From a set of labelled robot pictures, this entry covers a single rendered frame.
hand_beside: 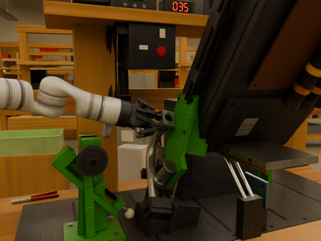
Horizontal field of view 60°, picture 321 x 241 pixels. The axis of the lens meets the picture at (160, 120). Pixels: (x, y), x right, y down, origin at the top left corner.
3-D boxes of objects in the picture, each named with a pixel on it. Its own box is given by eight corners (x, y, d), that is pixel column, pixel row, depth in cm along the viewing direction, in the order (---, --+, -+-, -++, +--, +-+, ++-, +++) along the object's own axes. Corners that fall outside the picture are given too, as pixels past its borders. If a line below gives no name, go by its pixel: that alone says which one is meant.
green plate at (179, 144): (202, 175, 77) (222, 102, 76) (176, 171, 74) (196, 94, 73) (184, 164, 88) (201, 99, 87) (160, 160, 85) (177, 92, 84)
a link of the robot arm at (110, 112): (109, 115, 85) (89, 111, 83) (121, 91, 77) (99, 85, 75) (108, 140, 80) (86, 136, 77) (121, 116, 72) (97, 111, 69)
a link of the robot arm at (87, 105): (102, 86, 77) (93, 115, 79) (43, 71, 71) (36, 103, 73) (105, 93, 71) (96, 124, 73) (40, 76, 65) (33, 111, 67)
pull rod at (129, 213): (133, 214, 79) (132, 195, 78) (135, 219, 77) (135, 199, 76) (113, 218, 77) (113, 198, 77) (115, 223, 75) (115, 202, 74)
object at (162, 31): (176, 69, 99) (176, 25, 96) (129, 68, 93) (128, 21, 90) (163, 70, 110) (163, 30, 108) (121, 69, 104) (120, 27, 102)
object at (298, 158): (317, 168, 68) (319, 155, 67) (264, 175, 62) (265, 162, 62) (226, 137, 104) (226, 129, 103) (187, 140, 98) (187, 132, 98)
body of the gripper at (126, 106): (118, 115, 72) (152, 123, 75) (119, 91, 77) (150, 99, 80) (110, 131, 77) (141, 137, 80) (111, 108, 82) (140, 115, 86)
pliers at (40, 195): (57, 192, 108) (57, 189, 108) (59, 197, 103) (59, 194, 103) (11, 201, 100) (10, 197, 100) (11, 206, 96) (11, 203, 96)
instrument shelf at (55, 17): (285, 32, 112) (286, 22, 111) (43, 14, 81) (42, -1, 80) (246, 40, 135) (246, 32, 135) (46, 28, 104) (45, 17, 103)
